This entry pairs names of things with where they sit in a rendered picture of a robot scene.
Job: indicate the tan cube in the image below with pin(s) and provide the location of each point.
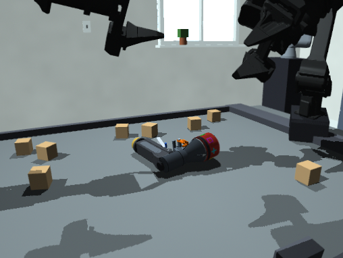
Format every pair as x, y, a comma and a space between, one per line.
194, 123
46, 151
149, 130
307, 172
23, 146
40, 177
213, 115
122, 130

